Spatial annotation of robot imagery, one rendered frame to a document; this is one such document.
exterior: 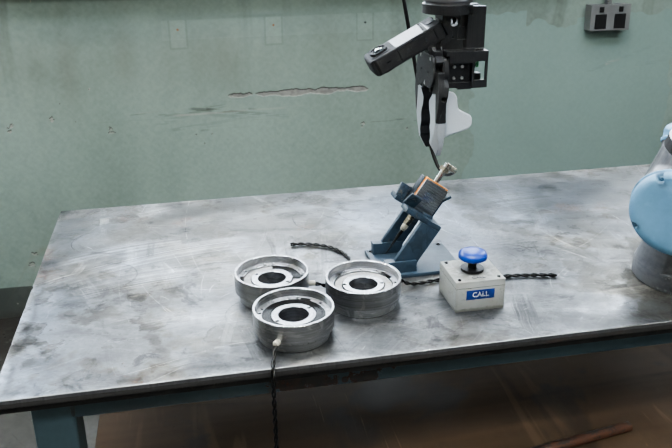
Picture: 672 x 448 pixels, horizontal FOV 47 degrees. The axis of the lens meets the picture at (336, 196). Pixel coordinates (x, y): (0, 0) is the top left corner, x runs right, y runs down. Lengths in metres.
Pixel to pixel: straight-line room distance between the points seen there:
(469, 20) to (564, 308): 0.42
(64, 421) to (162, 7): 1.74
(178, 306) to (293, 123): 1.61
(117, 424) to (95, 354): 0.32
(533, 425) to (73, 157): 1.83
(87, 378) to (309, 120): 1.80
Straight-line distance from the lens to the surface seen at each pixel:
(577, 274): 1.22
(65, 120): 2.65
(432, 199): 1.17
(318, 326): 0.97
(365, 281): 1.10
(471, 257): 1.07
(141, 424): 1.32
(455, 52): 1.10
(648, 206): 1.02
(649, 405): 1.41
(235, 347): 1.00
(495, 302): 1.09
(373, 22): 2.64
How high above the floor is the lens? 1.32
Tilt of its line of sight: 21 degrees down
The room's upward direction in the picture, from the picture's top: 1 degrees counter-clockwise
